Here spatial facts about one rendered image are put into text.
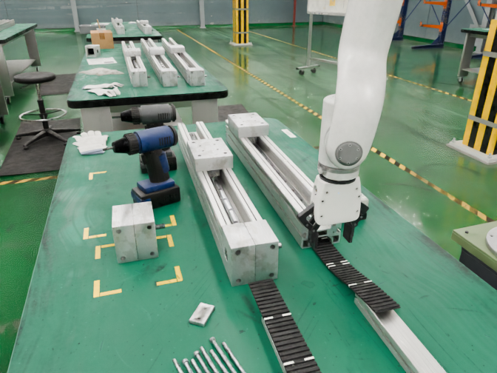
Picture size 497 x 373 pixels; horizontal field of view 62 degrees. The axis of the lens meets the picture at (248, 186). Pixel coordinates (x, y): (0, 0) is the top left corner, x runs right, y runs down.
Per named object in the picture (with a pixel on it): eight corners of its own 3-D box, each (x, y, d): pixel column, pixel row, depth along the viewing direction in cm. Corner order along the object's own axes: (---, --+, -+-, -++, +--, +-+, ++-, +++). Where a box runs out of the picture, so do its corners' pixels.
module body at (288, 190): (339, 242, 100) (342, 212, 97) (301, 249, 98) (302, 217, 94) (249, 138, 170) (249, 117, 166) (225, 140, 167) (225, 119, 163)
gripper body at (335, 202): (322, 180, 81) (318, 229, 86) (369, 175, 83) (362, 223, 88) (308, 166, 87) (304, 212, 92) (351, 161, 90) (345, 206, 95)
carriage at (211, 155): (233, 176, 121) (233, 155, 118) (196, 180, 118) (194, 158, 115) (221, 157, 135) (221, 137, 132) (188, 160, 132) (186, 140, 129)
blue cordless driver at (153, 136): (185, 200, 120) (180, 127, 110) (118, 220, 109) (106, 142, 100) (173, 191, 125) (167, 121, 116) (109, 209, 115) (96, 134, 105)
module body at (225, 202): (265, 254, 96) (265, 223, 92) (222, 261, 93) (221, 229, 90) (203, 141, 165) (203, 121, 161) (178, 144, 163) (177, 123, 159)
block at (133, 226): (168, 255, 95) (166, 220, 91) (117, 263, 93) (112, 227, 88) (165, 233, 104) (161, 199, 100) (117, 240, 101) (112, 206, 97)
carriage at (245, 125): (268, 142, 147) (268, 124, 144) (238, 145, 145) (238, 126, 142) (255, 129, 161) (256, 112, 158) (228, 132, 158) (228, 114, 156)
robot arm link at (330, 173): (327, 172, 80) (325, 186, 81) (367, 166, 82) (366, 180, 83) (309, 156, 87) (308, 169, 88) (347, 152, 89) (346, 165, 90)
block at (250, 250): (288, 276, 88) (290, 239, 84) (231, 286, 85) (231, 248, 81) (274, 253, 96) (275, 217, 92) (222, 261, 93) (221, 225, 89)
